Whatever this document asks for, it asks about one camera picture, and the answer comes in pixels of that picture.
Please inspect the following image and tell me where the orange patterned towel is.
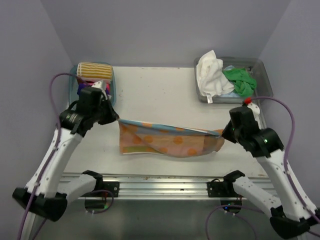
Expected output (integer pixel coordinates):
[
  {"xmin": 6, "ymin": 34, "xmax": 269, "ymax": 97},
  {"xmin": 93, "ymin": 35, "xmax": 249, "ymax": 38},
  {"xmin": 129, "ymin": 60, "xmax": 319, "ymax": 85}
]
[{"xmin": 118, "ymin": 119, "xmax": 225, "ymax": 158}]

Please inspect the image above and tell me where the purple towel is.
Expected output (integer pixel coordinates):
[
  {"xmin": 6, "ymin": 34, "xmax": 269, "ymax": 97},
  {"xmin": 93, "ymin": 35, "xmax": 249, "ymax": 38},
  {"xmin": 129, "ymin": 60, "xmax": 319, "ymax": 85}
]
[{"xmin": 76, "ymin": 83, "xmax": 88, "ymax": 96}]

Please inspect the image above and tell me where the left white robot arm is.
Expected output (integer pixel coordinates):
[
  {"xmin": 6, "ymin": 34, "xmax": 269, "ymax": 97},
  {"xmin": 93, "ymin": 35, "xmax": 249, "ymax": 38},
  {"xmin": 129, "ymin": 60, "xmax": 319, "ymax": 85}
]
[{"xmin": 12, "ymin": 85, "xmax": 119, "ymax": 222}]

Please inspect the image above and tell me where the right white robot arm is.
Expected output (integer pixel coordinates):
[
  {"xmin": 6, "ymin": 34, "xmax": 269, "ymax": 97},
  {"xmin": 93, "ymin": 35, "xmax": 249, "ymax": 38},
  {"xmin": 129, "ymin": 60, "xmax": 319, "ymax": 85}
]
[{"xmin": 222, "ymin": 105, "xmax": 320, "ymax": 240}]

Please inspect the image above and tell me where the pink rolled towel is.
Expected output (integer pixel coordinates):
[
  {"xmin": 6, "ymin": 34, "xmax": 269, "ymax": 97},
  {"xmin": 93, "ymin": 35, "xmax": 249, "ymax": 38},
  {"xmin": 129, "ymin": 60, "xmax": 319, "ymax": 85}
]
[{"xmin": 105, "ymin": 83, "xmax": 110, "ymax": 95}]

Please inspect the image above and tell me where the blue-green plastic bin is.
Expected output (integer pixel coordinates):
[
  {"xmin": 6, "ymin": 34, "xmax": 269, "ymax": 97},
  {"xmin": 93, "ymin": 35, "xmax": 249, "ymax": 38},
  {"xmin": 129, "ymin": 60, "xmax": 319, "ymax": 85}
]
[{"xmin": 68, "ymin": 62, "xmax": 117, "ymax": 106}]

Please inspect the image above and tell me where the green towel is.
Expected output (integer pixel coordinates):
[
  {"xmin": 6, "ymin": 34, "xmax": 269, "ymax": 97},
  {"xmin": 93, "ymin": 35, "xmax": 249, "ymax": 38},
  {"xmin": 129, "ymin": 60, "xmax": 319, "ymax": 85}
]
[{"xmin": 222, "ymin": 67, "xmax": 257, "ymax": 98}]

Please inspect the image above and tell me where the yellow striped rolled towel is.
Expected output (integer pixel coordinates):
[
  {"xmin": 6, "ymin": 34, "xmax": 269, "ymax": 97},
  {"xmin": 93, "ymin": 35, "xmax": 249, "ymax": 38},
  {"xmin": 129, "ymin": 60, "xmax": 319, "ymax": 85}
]
[{"xmin": 76, "ymin": 62, "xmax": 113, "ymax": 83}]

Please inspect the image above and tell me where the clear grey plastic bin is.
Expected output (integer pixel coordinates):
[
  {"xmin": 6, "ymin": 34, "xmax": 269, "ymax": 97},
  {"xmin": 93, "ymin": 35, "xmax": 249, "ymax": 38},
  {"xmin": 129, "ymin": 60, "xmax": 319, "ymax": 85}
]
[{"xmin": 194, "ymin": 56, "xmax": 274, "ymax": 104}]

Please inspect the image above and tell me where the white towel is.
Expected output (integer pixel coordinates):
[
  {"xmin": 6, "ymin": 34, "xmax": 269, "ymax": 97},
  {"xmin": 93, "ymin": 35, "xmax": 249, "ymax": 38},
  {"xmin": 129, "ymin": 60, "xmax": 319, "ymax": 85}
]
[{"xmin": 196, "ymin": 50, "xmax": 235, "ymax": 104}]

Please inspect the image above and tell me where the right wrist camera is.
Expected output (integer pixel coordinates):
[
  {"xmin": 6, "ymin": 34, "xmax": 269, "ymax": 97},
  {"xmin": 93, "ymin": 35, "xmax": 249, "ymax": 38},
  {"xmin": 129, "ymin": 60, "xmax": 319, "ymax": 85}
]
[{"xmin": 243, "ymin": 97, "xmax": 261, "ymax": 121}]

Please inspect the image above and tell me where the aluminium mounting rail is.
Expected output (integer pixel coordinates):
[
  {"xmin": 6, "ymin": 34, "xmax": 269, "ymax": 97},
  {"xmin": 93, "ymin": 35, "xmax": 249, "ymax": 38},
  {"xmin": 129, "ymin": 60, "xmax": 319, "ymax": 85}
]
[{"xmin": 59, "ymin": 173, "xmax": 278, "ymax": 201}]

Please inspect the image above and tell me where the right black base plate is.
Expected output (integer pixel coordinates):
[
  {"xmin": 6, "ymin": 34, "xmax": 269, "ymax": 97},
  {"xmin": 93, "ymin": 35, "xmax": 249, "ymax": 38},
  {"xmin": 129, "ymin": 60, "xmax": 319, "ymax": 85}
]
[{"xmin": 206, "ymin": 181, "xmax": 238, "ymax": 198}]

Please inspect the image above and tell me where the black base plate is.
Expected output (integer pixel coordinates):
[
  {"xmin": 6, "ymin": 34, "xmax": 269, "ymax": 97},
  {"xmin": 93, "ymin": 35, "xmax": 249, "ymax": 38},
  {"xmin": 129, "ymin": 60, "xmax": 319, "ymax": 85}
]
[
  {"xmin": 206, "ymin": 181, "xmax": 238, "ymax": 198},
  {"xmin": 83, "ymin": 181, "xmax": 120, "ymax": 198}
]

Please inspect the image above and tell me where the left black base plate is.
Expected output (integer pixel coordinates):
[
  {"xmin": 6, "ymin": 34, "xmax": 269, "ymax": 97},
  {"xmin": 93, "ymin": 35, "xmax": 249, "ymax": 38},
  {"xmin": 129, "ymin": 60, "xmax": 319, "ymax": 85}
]
[{"xmin": 83, "ymin": 181, "xmax": 120, "ymax": 198}]

